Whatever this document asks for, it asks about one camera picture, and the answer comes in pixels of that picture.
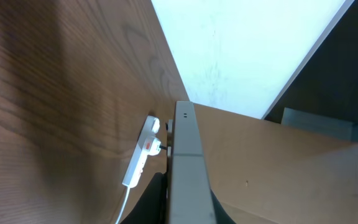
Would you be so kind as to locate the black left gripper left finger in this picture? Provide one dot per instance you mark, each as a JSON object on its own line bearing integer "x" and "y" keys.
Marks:
{"x": 151, "y": 206}

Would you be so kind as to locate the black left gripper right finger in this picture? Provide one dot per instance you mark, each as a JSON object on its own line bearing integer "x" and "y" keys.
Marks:
{"x": 221, "y": 216}

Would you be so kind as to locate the white usb charger plug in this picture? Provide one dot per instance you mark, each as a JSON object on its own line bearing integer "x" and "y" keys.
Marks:
{"x": 152, "y": 146}

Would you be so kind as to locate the brown wooden side panel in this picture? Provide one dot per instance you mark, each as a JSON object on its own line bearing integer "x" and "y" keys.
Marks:
{"x": 265, "y": 172}

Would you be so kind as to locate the white power strip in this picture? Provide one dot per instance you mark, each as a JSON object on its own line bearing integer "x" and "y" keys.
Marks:
{"x": 139, "y": 156}

